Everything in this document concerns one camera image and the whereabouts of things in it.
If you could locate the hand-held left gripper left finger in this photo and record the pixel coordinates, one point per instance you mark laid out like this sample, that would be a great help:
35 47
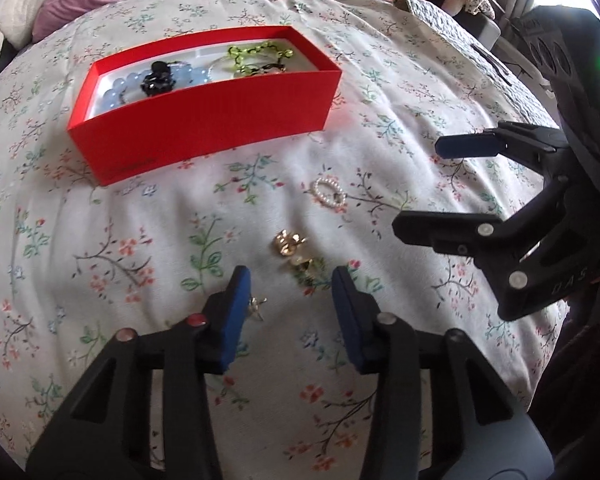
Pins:
232 325

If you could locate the black bead hair clip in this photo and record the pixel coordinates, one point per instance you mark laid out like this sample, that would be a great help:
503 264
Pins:
157 79

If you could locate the red cardboard box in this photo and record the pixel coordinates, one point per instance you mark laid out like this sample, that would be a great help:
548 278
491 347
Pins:
205 125

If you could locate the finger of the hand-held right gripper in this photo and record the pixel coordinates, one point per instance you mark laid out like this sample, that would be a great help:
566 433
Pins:
445 232
462 146

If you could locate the gold earring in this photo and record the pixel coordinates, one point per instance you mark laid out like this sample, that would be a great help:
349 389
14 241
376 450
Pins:
304 265
286 243

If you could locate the silver earring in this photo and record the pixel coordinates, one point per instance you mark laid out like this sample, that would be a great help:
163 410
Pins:
256 308

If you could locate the floral bed sheet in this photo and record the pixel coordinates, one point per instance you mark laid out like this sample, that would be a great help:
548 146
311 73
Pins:
130 240

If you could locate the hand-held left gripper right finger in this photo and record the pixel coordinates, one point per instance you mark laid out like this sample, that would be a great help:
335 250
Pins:
352 325

